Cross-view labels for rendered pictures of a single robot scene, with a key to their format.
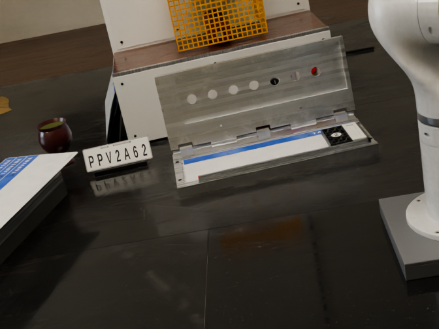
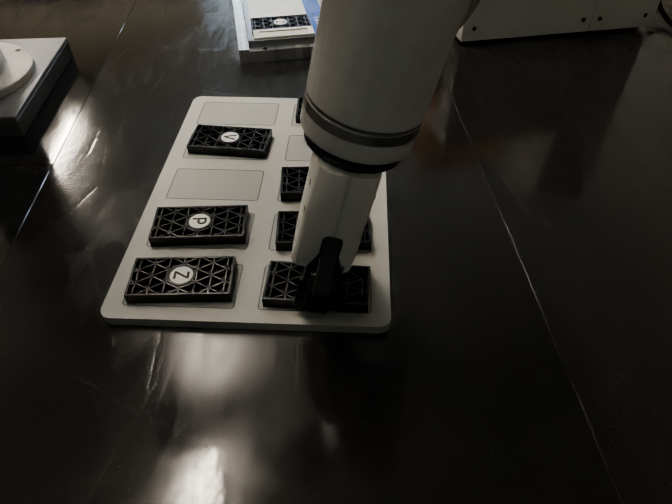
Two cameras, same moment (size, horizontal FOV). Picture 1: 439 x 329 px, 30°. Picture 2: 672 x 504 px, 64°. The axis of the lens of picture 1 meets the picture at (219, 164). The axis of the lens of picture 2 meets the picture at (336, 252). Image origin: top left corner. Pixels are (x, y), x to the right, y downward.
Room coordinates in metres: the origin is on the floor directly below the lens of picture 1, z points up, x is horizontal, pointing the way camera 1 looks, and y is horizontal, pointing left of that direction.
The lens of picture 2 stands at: (1.63, -1.18, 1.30)
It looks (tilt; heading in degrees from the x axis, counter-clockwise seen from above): 45 degrees down; 81
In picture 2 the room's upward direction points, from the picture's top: straight up
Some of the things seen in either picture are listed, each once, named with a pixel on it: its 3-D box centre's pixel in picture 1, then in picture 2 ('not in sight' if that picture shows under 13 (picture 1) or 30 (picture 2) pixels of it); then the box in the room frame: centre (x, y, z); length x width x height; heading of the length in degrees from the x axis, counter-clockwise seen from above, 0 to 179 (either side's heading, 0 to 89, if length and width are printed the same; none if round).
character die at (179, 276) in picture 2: not in sight; (182, 279); (1.54, -0.81, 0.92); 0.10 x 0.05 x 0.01; 173
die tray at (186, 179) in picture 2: not in sight; (271, 188); (1.63, -0.67, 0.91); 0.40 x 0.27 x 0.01; 79
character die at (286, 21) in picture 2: (336, 137); (280, 25); (1.68, -0.27, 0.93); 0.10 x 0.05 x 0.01; 2
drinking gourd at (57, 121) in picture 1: (57, 143); not in sight; (1.95, 0.39, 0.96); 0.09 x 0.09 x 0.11
